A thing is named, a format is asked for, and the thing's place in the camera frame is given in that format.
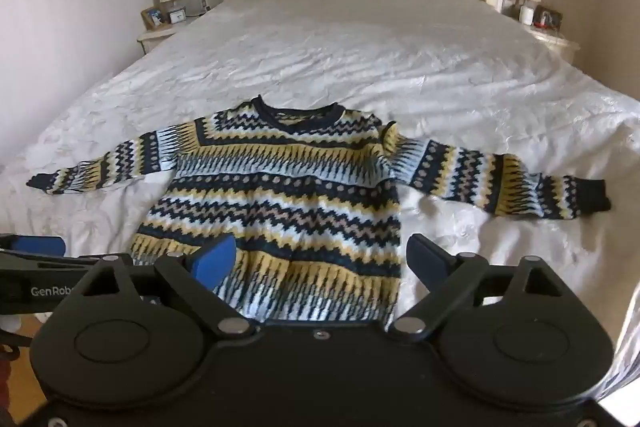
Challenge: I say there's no cream nightstand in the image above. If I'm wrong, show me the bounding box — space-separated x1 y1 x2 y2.
502 7 581 68
137 14 201 55

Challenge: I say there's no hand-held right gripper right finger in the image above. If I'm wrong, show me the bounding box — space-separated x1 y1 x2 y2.
389 235 568 338

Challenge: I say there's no white bedspread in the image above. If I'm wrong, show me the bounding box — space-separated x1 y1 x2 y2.
0 0 640 408

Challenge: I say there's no wooden photo frame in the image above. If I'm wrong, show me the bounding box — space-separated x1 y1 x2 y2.
141 6 167 30

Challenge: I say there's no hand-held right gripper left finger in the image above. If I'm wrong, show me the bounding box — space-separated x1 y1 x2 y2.
75 234 253 338

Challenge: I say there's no dark photo frame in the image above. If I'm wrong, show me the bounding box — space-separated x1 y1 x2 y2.
534 5 562 29

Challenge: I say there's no patterned knit sweater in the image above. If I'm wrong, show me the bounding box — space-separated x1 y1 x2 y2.
26 95 612 324

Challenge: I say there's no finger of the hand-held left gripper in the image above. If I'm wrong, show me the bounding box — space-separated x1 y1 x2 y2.
0 234 101 264

